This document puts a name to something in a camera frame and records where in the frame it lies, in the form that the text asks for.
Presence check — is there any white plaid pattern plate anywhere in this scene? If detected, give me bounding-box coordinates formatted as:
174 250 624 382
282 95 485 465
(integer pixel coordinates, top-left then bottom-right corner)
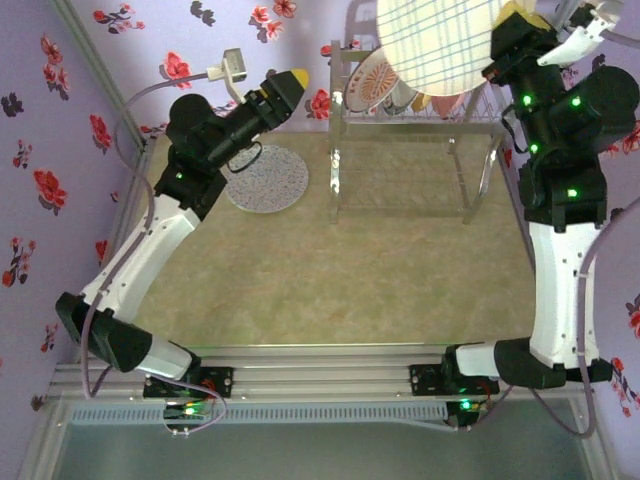
375 0 506 97

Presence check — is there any colourful squiggle pattern plate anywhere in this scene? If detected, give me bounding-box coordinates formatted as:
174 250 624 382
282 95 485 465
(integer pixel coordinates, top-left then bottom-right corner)
224 143 310 215

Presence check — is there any orange sunburst plate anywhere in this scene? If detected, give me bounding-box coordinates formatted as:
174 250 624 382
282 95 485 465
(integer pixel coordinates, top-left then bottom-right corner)
343 48 404 114

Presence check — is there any green rimmed lettered plate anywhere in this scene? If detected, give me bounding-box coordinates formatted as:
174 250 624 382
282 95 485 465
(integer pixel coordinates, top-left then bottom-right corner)
384 84 431 117

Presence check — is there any left circuit board green light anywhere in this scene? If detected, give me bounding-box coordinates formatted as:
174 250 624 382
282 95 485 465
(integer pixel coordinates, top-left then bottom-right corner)
163 399 214 421

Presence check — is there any circuit board green light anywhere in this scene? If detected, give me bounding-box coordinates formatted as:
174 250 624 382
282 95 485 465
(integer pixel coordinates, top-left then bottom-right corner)
163 399 214 421
447 397 494 431

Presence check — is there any right circuit board green light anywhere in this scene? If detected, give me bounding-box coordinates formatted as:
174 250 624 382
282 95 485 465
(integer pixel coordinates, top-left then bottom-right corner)
447 397 494 431

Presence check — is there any right aluminium corner post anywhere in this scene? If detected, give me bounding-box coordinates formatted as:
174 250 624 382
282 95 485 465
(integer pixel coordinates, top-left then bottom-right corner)
549 0 581 31

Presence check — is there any aluminium corner post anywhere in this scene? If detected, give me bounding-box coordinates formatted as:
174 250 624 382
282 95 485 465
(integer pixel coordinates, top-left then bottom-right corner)
549 0 581 31
49 0 157 154

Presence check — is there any black right gripper cable loop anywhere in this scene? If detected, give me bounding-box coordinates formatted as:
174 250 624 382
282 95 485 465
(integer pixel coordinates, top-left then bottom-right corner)
501 102 529 154

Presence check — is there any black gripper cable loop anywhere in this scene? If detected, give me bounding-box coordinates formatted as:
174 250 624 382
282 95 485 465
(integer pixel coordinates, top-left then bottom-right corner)
227 142 264 174
501 102 529 154

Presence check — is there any chrome wire dish rack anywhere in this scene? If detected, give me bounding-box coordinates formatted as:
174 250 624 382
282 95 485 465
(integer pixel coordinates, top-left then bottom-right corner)
327 39 504 225

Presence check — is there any black left gripper cable loop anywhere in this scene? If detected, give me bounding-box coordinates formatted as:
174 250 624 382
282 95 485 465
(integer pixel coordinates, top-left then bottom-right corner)
227 142 264 174

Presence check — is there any grey left arm cable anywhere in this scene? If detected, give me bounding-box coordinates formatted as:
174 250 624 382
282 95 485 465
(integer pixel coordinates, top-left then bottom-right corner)
82 71 211 401

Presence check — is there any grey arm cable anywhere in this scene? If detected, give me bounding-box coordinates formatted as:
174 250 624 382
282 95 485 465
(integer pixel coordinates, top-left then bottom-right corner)
469 29 640 440
82 71 211 401

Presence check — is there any left aluminium table side rail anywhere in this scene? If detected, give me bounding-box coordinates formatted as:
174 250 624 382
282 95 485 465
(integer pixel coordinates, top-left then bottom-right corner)
97 139 157 271

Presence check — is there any left aluminium corner post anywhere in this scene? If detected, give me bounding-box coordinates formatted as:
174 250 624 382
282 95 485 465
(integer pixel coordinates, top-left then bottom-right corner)
49 0 157 154

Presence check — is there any grey right arm cable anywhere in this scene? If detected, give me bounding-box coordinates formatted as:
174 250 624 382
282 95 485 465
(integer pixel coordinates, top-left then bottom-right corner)
469 29 640 440

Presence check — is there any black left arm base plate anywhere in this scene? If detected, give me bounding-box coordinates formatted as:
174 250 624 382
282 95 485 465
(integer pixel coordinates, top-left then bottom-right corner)
143 366 235 400

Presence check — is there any aluminium mounting rail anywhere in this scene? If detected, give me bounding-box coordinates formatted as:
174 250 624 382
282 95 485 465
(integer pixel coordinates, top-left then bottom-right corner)
47 342 596 401

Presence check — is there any grey left base cable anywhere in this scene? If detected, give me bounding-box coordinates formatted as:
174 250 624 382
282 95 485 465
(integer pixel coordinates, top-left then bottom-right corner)
162 379 229 439

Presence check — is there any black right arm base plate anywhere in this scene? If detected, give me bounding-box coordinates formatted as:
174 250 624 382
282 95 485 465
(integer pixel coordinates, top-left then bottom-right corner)
408 363 501 397

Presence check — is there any grey slotted cable duct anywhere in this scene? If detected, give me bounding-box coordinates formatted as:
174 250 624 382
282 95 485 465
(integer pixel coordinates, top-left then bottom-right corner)
67 402 449 426

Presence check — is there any left lower aluminium frame bar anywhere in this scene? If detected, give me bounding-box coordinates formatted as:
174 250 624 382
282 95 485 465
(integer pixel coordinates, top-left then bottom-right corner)
14 399 71 480

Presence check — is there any aluminium frame bar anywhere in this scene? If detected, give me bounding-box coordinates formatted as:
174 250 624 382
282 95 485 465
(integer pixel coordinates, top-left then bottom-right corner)
14 399 71 480
569 399 621 480

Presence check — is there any right lower aluminium frame bar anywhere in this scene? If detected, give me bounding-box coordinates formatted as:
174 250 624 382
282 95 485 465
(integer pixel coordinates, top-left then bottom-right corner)
569 399 621 480

